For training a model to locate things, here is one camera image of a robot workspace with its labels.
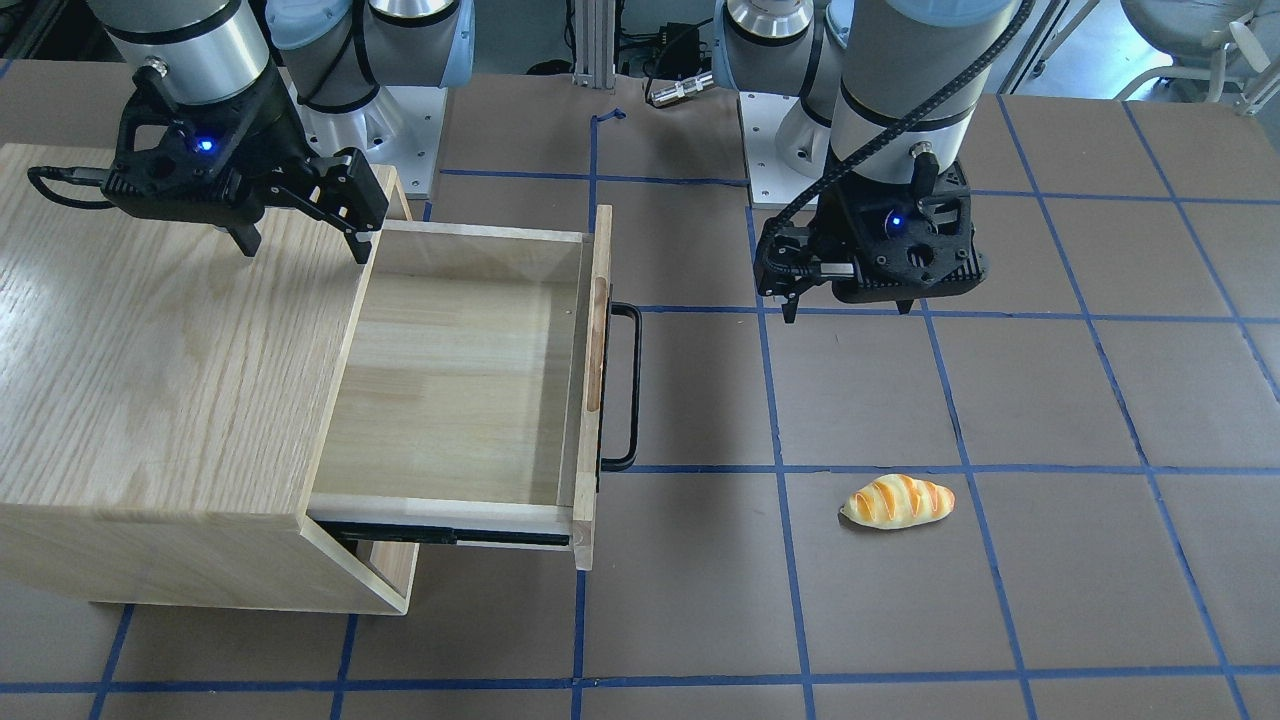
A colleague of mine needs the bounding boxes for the white chair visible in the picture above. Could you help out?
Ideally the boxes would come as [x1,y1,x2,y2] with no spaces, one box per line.
[1115,1,1279,115]

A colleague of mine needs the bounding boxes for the light wooden drawer cabinet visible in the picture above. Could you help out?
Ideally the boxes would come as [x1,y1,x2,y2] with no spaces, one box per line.
[1,143,408,615]

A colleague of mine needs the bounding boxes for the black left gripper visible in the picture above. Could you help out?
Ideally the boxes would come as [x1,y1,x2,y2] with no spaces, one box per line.
[754,160,989,324]

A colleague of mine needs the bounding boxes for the silver metal connector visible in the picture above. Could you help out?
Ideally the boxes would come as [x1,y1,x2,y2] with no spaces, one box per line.
[645,70,716,109]

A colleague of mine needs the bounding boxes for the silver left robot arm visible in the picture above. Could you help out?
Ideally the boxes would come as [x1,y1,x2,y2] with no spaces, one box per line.
[713,1,1033,323]

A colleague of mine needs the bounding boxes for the wooden drawer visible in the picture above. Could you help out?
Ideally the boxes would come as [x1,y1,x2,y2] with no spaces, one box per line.
[308,205,613,571]
[317,520,419,600]

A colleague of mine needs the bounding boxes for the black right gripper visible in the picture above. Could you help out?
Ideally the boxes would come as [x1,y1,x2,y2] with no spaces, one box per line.
[102,64,389,265]

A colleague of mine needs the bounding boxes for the toy bread roll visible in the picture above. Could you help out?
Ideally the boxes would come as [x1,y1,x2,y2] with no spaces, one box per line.
[838,474,956,530]

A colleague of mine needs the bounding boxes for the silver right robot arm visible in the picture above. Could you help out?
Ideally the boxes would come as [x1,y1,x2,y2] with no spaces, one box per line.
[90,1,475,264]

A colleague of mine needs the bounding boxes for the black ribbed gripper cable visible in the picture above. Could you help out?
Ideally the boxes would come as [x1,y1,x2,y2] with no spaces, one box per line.
[771,0,1036,225]

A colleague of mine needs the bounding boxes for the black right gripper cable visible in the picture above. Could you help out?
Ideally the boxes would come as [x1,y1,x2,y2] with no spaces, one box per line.
[27,165,116,210]

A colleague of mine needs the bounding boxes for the aluminium frame post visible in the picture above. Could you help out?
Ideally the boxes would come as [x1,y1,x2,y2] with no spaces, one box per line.
[572,0,618,94]

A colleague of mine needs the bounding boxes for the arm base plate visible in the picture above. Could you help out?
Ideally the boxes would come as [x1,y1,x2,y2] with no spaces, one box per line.
[739,92,829,210]
[298,86,451,200]

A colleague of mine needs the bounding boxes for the black drawer slide rail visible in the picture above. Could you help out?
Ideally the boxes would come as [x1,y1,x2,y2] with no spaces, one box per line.
[317,521,571,547]

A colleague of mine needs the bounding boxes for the black drawer handle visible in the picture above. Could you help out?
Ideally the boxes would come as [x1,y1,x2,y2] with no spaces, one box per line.
[598,301,643,473]

